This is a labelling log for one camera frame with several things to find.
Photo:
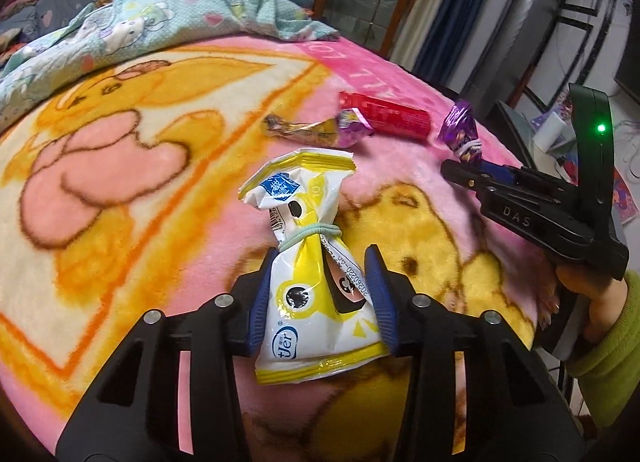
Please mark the pink cartoon printed blanket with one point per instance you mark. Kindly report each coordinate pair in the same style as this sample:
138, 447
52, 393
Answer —
150, 192

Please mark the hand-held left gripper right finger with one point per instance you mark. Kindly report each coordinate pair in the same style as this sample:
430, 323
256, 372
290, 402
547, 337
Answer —
380, 292

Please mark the white paper roll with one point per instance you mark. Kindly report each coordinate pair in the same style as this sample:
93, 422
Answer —
550, 130

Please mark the red can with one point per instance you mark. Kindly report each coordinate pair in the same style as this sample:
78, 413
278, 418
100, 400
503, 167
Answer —
390, 114

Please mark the yellow and white snack packet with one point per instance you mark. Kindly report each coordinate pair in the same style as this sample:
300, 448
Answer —
310, 307

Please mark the person's right forearm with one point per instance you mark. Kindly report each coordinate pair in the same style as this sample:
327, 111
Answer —
610, 357

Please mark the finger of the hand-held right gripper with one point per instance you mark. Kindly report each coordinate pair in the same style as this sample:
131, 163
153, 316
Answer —
465, 177
500, 171

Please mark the black television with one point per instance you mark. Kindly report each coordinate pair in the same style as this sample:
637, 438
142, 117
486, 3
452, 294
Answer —
629, 51

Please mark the purple snack packet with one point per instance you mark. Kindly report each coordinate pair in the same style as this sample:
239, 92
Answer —
460, 129

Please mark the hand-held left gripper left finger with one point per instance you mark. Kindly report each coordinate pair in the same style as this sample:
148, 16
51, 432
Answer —
260, 312

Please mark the grey tower air conditioner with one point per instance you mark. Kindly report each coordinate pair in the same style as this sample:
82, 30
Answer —
520, 21

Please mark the dark glass television stand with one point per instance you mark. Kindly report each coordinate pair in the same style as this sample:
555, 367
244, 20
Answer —
515, 126

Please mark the yellow and purple wrapper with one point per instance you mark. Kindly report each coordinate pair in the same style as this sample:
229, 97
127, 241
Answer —
320, 129

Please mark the person's right hand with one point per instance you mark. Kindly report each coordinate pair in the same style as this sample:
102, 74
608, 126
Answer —
602, 302

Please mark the light blue cartoon quilt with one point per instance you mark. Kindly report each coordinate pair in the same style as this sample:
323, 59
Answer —
150, 16

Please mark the beige curtain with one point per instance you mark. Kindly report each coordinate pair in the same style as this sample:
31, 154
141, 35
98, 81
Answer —
420, 11

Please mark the blue curtain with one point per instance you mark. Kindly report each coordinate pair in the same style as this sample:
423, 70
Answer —
457, 1

